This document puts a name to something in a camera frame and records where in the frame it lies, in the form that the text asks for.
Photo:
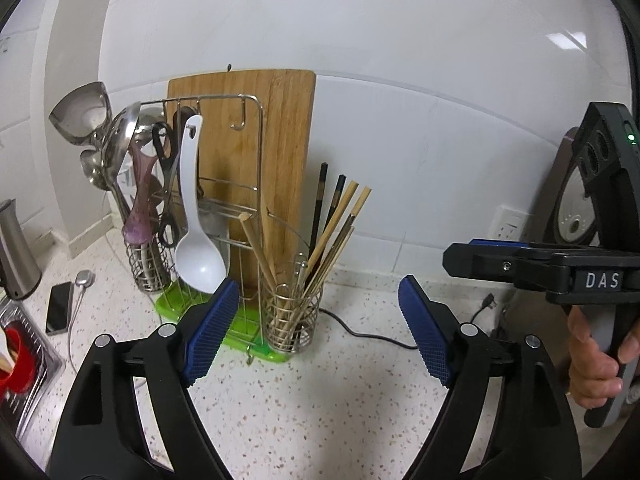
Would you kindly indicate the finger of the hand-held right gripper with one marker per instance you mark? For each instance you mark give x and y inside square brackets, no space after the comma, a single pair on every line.
[500,243]
[500,263]

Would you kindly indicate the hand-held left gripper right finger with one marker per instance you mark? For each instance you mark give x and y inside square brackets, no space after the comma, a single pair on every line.
[425,330]

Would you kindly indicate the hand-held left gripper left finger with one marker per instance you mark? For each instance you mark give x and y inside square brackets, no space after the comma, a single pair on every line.
[212,332]

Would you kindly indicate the metal chopstick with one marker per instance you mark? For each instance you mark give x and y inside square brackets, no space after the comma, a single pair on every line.
[303,270]

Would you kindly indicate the dark chopstick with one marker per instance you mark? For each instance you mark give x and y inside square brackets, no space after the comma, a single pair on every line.
[336,200]
[320,195]

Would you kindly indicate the person's right hand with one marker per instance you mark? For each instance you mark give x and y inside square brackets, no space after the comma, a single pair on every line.
[590,370]

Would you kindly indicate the green plastic drip tray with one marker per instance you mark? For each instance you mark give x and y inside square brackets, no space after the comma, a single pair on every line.
[245,330]

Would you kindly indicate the brown rice cooker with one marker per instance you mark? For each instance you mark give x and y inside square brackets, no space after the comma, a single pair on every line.
[575,220]

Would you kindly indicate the white rice paddle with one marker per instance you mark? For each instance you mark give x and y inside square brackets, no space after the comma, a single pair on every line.
[200,255]

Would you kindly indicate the metal spoon on counter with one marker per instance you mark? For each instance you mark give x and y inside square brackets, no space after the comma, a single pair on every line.
[84,278]

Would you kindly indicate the purple silicone spatula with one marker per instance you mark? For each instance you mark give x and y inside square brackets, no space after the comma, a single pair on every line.
[140,200]

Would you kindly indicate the black scissors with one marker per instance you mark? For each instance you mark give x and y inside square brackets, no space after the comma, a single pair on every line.
[165,185]

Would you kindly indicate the black smartphone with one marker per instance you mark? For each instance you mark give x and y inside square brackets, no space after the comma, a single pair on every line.
[59,310]

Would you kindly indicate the steel sink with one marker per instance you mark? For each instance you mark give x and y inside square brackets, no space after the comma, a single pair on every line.
[45,360]

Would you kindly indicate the red cup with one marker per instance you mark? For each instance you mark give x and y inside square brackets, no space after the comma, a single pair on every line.
[20,365]

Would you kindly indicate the small steel ladle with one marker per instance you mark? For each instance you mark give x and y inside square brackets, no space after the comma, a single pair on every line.
[92,170]

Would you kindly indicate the steel kettle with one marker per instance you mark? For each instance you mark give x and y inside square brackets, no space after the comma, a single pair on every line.
[17,260]

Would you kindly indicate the wooden cutting board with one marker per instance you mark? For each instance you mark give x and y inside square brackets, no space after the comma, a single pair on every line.
[285,135]

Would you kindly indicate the steel skimmer ladle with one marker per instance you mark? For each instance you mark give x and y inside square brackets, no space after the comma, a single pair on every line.
[122,130]

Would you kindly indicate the white wall socket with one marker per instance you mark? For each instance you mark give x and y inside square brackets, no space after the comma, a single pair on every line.
[510,227]

